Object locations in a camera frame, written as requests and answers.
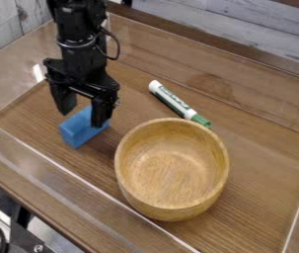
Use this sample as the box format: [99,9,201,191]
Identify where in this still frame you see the blue rectangular block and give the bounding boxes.
[59,106,110,149]

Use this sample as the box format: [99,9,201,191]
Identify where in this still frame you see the brown wooden bowl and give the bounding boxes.
[115,118,230,221]

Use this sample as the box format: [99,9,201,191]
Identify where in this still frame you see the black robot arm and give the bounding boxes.
[44,0,121,127]

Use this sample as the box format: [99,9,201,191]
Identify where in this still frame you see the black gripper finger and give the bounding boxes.
[50,83,78,116]
[91,97,114,127]

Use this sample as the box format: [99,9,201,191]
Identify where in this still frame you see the metal table bracket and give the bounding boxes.
[22,231,55,253]

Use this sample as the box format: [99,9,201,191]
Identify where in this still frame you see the clear acrylic tray wall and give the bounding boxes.
[0,128,201,253]

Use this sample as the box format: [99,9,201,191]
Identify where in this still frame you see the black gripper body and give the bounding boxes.
[44,42,121,106]

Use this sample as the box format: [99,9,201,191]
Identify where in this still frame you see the green white marker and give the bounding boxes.
[150,80,211,127]

